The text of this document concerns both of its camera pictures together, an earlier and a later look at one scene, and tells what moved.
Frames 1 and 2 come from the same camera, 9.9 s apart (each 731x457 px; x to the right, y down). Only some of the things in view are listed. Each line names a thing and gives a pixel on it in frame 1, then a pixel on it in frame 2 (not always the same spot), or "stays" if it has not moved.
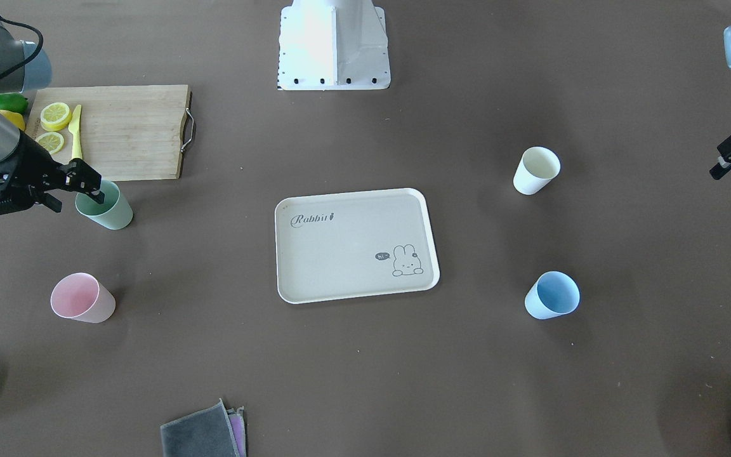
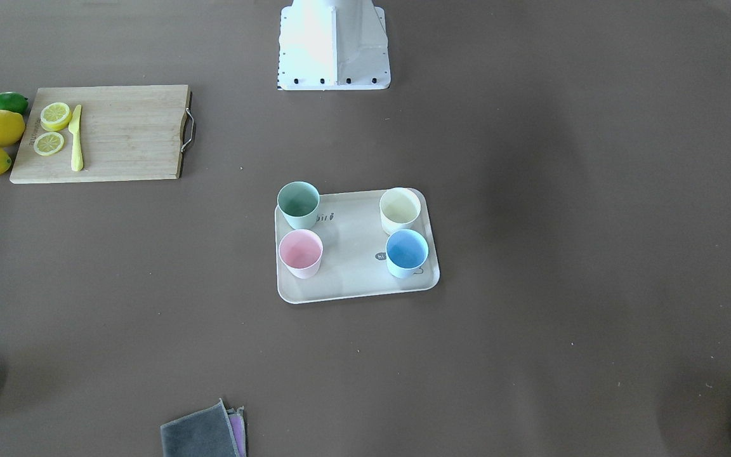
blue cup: x=553 y=294 -> x=406 y=251
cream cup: x=537 y=167 -> x=400 y=209
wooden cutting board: x=129 y=133 stays
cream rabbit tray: x=337 y=246 stays
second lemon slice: x=51 y=141 stays
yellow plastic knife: x=74 y=127 stays
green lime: x=13 y=101 stays
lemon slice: x=54 y=117 stays
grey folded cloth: x=211 y=431 stays
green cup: x=114 y=212 -> x=299 y=202
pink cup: x=81 y=296 -> x=300 y=252
